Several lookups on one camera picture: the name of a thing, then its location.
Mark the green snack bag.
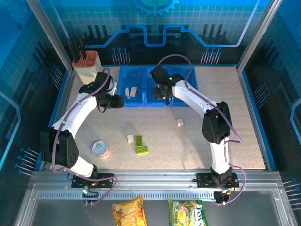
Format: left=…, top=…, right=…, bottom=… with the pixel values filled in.
left=168, top=199, right=209, bottom=226

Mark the left aluminium frame post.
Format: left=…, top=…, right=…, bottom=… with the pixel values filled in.
left=25, top=0, right=76, bottom=74

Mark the yellow snack bag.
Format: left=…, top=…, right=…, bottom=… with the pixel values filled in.
left=111, top=195, right=148, bottom=226

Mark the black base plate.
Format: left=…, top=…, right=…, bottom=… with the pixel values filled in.
left=196, top=173, right=239, bottom=189
left=71, top=173, right=115, bottom=189

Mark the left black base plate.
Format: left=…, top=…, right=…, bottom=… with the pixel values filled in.
left=71, top=173, right=115, bottom=189

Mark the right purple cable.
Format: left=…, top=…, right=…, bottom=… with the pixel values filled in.
left=157, top=54, right=247, bottom=205

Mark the tin can with pink label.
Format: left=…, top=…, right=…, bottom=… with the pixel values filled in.
left=92, top=140, right=111, bottom=160

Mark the black utensil handle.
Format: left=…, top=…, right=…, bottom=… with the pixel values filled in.
left=72, top=37, right=82, bottom=62
left=78, top=35, right=87, bottom=59
left=67, top=39, right=77, bottom=64

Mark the cream holder with pink rim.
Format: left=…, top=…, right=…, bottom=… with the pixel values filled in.
left=71, top=50, right=103, bottom=85

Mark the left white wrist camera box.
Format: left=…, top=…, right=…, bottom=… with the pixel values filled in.
left=109, top=81, right=119, bottom=95

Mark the slotted metal strip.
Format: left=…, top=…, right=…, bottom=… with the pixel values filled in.
left=37, top=191, right=216, bottom=200

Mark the right aluminium frame post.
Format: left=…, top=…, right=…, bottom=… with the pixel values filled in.
left=236, top=0, right=282, bottom=73

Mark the aluminium front rail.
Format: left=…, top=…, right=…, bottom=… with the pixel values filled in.
left=28, top=169, right=286, bottom=201

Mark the aluminium frame post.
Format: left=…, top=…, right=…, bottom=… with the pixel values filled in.
left=25, top=0, right=76, bottom=74
left=236, top=0, right=282, bottom=73

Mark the purple cable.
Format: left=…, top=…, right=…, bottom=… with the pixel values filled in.
left=157, top=54, right=247, bottom=205
left=51, top=68, right=119, bottom=205

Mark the wide green lego brick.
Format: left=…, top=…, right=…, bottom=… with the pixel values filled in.
left=135, top=145, right=150, bottom=155

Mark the blue three-compartment bin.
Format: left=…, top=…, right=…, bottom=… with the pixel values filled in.
left=117, top=65, right=197, bottom=108

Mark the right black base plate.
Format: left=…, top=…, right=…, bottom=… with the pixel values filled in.
left=196, top=173, right=239, bottom=189

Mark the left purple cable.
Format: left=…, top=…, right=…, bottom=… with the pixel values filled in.
left=51, top=68, right=119, bottom=205

